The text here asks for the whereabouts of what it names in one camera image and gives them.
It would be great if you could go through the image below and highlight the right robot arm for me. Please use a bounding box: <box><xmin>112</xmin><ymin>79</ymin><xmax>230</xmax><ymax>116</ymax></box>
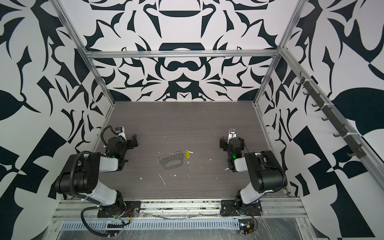
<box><xmin>219</xmin><ymin>134</ymin><xmax>288</xmax><ymax>206</ymax></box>

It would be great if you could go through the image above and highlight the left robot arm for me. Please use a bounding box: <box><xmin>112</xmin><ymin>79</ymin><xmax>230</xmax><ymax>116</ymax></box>
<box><xmin>55</xmin><ymin>134</ymin><xmax>139</xmax><ymax>208</ymax></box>

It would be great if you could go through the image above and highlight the green circuit board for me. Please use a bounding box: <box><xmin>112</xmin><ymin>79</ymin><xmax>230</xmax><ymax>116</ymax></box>
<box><xmin>239</xmin><ymin>220</ymin><xmax>255</xmax><ymax>235</ymax></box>

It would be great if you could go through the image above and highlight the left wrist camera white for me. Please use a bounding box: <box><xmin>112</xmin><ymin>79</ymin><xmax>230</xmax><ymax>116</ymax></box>
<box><xmin>115</xmin><ymin>127</ymin><xmax>127</xmax><ymax>140</ymax></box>

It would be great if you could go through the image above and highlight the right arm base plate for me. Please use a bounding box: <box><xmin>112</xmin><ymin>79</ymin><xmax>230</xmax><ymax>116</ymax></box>
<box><xmin>220</xmin><ymin>200</ymin><xmax>263</xmax><ymax>217</ymax></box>

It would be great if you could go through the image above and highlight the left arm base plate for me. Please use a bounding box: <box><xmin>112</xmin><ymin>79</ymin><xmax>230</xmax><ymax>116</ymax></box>
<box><xmin>97</xmin><ymin>201</ymin><xmax>142</xmax><ymax>218</ymax></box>

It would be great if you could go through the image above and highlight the aluminium front rail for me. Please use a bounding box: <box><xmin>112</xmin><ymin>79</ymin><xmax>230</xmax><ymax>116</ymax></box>
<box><xmin>51</xmin><ymin>196</ymin><xmax>309</xmax><ymax>222</ymax></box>

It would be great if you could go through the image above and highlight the white slotted cable duct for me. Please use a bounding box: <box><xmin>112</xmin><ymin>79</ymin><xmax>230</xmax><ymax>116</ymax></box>
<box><xmin>59</xmin><ymin>218</ymin><xmax>241</xmax><ymax>231</ymax></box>

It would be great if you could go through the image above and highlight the dark wall hook rack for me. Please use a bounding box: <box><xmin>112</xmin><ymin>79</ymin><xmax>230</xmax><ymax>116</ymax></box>
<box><xmin>297</xmin><ymin>72</ymin><xmax>367</xmax><ymax>159</ymax></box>

